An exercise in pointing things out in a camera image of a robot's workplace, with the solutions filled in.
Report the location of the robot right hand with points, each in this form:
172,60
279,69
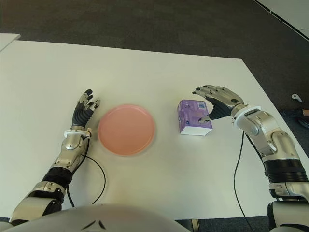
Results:
224,101

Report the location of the white neighbouring table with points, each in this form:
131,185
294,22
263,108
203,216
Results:
7,39

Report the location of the pink round plate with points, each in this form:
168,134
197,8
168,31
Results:
126,130

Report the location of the person bare ankle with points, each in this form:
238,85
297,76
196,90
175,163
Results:
306,112

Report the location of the white table with dark edge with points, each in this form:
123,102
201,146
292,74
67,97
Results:
294,12

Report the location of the white handheld controller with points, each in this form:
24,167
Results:
295,96

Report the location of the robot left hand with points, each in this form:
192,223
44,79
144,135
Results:
80,116

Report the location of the silver robot torso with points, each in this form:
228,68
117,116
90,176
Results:
108,217

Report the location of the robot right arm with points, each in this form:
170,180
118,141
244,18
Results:
277,142

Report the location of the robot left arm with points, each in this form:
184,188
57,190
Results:
72,145

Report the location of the grey table leg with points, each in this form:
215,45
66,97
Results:
195,226

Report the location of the purple tissue paper pack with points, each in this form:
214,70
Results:
190,116

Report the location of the dark shoe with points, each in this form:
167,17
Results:
293,113
304,124

